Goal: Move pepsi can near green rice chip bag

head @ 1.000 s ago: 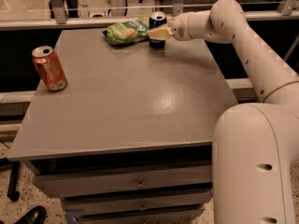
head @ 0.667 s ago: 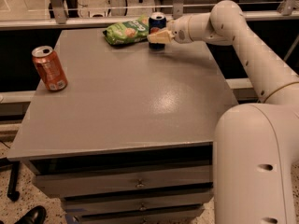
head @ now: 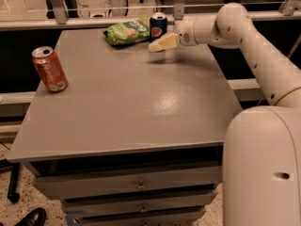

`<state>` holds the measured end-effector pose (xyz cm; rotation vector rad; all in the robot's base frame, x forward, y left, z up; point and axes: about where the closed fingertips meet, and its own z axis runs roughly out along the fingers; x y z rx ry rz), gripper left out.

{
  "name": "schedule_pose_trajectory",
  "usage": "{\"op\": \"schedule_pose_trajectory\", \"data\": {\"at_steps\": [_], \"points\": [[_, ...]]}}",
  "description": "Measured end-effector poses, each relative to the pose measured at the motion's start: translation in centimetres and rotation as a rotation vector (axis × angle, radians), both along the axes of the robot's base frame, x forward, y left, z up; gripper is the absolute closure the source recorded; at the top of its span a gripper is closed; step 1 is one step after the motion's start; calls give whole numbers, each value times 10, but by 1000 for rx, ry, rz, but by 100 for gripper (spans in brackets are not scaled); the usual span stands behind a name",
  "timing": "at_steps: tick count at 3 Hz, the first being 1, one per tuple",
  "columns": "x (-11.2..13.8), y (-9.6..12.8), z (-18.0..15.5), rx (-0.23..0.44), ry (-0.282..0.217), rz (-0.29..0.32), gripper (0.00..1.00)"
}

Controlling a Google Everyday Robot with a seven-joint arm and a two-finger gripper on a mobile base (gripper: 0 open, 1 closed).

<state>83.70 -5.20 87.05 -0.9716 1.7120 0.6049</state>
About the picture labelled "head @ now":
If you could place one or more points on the metal railing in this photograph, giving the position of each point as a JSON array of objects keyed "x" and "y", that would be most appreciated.
[{"x": 51, "y": 14}]

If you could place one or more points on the black shoe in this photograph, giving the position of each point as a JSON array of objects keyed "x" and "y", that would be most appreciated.
[{"x": 37, "y": 217}]

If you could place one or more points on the orange soda can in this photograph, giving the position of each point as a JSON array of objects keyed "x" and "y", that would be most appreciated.
[{"x": 49, "y": 68}]

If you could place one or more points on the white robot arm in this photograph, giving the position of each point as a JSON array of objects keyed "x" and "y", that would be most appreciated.
[{"x": 262, "y": 147}]

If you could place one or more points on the black stand leg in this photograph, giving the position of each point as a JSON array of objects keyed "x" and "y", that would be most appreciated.
[{"x": 13, "y": 196}]

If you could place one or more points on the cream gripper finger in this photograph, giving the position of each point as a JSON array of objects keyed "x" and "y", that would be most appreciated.
[{"x": 168, "y": 41}]

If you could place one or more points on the green rice chip bag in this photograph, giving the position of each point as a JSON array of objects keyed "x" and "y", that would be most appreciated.
[{"x": 129, "y": 32}]

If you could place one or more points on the blue pepsi can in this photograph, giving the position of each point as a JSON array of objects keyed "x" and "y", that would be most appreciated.
[{"x": 158, "y": 25}]

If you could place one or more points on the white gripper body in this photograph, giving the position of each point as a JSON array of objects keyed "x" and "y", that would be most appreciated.
[{"x": 184, "y": 32}]

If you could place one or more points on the grey drawer cabinet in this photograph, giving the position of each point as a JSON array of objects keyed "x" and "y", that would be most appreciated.
[{"x": 136, "y": 139}]

